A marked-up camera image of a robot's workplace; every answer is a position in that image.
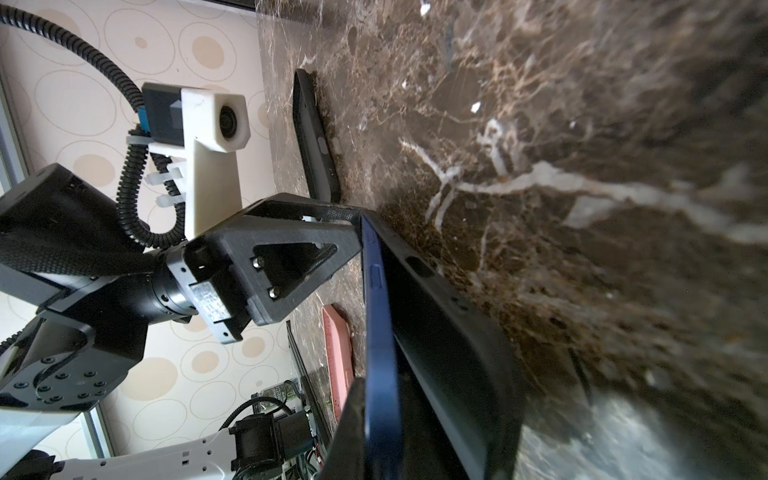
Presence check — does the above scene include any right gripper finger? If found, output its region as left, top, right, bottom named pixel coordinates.
left=317, top=378, right=366, bottom=480

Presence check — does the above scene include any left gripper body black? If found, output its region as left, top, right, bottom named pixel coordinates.
left=165, top=242, right=251, bottom=344

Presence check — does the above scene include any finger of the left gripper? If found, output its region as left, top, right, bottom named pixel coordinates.
left=206, top=193, right=362, bottom=326

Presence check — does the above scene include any blue phone black screen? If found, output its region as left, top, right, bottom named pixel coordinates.
left=360, top=215, right=403, bottom=479

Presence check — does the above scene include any black phone case horizontal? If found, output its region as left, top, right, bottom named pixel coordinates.
left=364, top=213, right=526, bottom=479

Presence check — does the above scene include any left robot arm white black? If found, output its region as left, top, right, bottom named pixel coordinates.
left=1, top=164, right=360, bottom=478

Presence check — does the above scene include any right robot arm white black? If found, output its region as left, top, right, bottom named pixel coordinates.
left=51, top=379, right=372, bottom=479

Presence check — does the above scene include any black phone case tilted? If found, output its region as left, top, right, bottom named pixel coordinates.
left=292, top=69, right=341, bottom=203

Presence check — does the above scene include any pink phone case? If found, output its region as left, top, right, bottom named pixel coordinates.
left=321, top=305, right=355, bottom=421

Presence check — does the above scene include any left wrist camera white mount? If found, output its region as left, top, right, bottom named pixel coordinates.
left=139, top=82, right=251, bottom=240

